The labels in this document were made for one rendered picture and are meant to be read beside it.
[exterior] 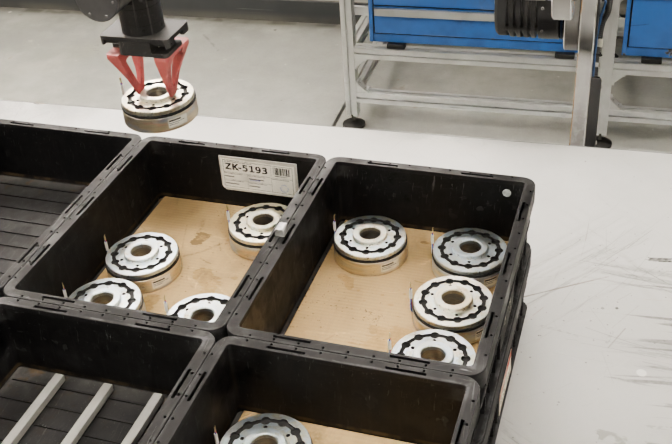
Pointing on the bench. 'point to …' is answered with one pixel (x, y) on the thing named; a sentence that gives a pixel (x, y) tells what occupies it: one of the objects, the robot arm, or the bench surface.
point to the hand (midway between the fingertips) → (156, 88)
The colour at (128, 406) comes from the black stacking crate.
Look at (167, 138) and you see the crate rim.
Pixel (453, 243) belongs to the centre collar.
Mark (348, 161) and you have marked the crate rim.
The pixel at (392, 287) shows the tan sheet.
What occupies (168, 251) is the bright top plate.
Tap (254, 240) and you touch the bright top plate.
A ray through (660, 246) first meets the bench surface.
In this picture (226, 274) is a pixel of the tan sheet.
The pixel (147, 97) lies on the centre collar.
